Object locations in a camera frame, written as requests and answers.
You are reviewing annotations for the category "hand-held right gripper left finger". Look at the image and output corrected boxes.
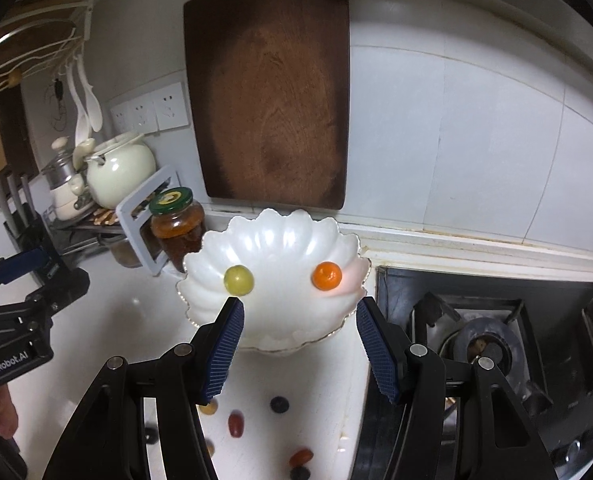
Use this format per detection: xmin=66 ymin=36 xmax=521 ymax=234
xmin=41 ymin=296 xmax=247 ymax=480

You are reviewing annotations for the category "black gas stove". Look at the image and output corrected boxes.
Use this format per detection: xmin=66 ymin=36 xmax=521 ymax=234
xmin=374 ymin=265 xmax=593 ymax=480

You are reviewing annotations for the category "black knife holder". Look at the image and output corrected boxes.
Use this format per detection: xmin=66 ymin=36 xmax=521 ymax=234
xmin=4 ymin=210 xmax=57 ymax=261

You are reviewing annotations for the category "white wire wall rack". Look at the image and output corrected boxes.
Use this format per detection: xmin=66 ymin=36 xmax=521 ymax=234
xmin=0 ymin=0 xmax=96 ymax=103

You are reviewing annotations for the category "white wall socket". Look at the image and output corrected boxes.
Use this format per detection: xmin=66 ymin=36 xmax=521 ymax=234
xmin=128 ymin=92 xmax=158 ymax=133
xmin=110 ymin=101 xmax=133 ymax=134
xmin=152 ymin=81 xmax=190 ymax=131

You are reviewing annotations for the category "person's left hand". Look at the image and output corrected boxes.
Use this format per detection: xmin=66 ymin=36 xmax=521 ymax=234
xmin=0 ymin=387 xmax=20 ymax=443

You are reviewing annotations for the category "brown wooden cutting board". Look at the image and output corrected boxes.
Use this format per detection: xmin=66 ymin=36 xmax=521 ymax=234
xmin=183 ymin=0 xmax=351 ymax=211

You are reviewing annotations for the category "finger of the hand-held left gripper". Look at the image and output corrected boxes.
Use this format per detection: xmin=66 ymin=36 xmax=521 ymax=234
xmin=0 ymin=266 xmax=91 ymax=333
xmin=0 ymin=247 xmax=52 ymax=306

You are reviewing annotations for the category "white scalloped bowl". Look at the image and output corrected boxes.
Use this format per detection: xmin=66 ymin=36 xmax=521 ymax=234
xmin=176 ymin=208 xmax=372 ymax=358

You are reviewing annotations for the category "metal counter shelf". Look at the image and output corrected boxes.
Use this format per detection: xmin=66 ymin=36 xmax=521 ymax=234
xmin=46 ymin=200 xmax=127 ymax=261

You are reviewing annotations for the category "small steel lidded pot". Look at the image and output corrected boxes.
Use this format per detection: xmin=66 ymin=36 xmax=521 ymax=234
xmin=40 ymin=136 xmax=88 ymax=221

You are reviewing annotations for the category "white plastic rack frame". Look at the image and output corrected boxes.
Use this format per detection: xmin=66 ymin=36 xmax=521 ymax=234
xmin=115 ymin=165 xmax=184 ymax=277

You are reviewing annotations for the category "small orange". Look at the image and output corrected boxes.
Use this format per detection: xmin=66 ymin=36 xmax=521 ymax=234
xmin=311 ymin=261 xmax=343 ymax=292

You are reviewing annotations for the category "yellow-green round fruit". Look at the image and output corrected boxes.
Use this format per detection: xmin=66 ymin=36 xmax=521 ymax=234
xmin=224 ymin=265 xmax=255 ymax=296

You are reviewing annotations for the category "cream white kettle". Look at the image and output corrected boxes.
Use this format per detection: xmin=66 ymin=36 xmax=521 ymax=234
xmin=84 ymin=132 xmax=157 ymax=209

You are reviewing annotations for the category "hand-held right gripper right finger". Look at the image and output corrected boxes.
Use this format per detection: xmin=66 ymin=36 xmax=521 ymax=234
xmin=355 ymin=296 xmax=560 ymax=480

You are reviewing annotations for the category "steel stove burner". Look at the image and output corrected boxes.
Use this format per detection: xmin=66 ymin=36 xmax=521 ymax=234
xmin=441 ymin=320 xmax=527 ymax=376

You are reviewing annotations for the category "glass jar with green lid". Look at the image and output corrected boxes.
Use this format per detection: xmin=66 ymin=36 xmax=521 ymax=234
xmin=149 ymin=186 xmax=207 ymax=273

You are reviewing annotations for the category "white hanging spoon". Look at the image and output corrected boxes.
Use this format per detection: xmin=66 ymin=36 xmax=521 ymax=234
xmin=76 ymin=55 xmax=103 ymax=131
xmin=66 ymin=57 xmax=90 ymax=146

